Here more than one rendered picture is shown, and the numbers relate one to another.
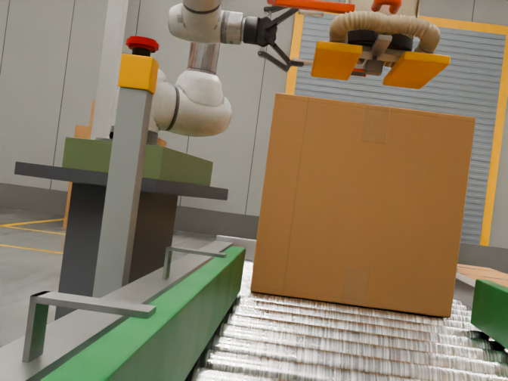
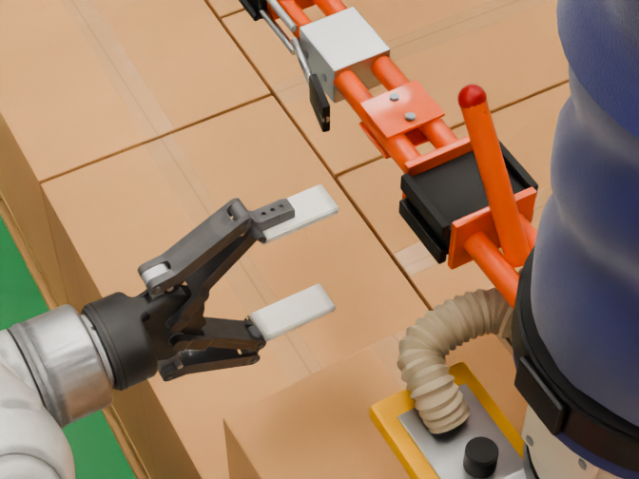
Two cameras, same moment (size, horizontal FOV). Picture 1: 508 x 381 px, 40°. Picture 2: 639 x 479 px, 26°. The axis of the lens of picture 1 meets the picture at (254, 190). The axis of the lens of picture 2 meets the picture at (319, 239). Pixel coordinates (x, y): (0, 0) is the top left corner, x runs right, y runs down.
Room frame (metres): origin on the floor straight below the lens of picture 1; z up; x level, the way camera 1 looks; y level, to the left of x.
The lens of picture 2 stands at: (1.34, 0.26, 2.12)
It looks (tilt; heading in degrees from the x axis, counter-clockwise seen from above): 51 degrees down; 328
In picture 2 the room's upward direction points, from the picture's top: straight up
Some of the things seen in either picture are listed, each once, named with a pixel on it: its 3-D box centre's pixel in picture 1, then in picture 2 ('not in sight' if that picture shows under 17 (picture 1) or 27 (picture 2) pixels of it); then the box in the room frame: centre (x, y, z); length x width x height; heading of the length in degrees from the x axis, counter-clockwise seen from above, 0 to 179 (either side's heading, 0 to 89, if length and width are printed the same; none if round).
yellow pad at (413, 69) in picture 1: (413, 65); not in sight; (1.68, -0.34, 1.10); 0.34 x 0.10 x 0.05; 177
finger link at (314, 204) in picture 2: (311, 13); (292, 214); (1.96, -0.09, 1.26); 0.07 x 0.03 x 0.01; 87
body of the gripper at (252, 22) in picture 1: (260, 31); (148, 328); (1.96, 0.04, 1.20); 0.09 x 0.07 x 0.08; 87
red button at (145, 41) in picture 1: (141, 48); not in sight; (1.50, 0.28, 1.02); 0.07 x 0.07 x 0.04
